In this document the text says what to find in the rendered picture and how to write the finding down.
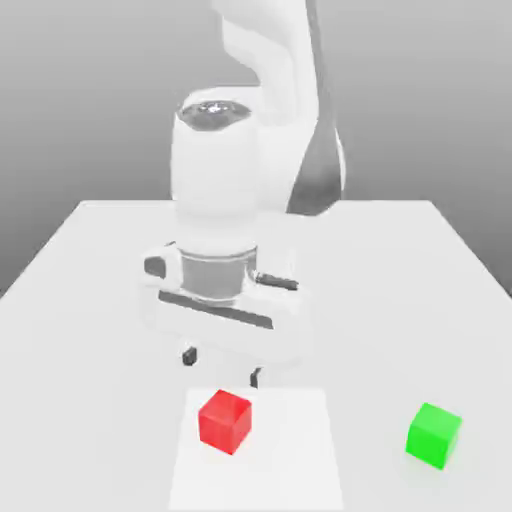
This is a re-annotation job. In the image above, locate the small red cube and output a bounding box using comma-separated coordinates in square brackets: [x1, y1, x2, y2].
[197, 388, 254, 457]

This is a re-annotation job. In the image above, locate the small green cube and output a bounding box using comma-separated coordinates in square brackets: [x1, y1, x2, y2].
[404, 401, 464, 472]

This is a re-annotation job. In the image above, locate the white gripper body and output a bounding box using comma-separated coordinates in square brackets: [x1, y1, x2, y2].
[137, 279, 310, 368]

